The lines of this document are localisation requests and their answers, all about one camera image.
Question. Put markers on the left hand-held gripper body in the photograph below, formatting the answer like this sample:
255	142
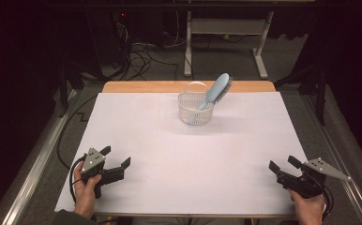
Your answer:
92	160

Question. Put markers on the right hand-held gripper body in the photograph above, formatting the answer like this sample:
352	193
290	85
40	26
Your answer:
321	165

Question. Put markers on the white plastic basket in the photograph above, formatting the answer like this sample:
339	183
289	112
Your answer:
205	118

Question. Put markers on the light blue hairbrush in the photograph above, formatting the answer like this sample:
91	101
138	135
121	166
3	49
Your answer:
216	89

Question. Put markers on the person's left hand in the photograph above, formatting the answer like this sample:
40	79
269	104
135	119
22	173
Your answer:
84	197

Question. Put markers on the person's right hand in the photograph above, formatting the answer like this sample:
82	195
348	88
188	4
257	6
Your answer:
309	209

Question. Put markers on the white table sheet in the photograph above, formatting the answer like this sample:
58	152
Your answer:
169	187

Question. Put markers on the black metal stand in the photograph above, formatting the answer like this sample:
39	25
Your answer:
64	90
321	93

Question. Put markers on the black computer tower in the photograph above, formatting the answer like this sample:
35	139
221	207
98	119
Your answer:
107	37

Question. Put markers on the small yellow object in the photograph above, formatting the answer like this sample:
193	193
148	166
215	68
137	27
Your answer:
226	36

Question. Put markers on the aluminium floor rail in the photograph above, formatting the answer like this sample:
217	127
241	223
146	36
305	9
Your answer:
35	168
341	150

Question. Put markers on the white metal desk frame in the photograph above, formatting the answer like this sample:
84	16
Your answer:
226	26

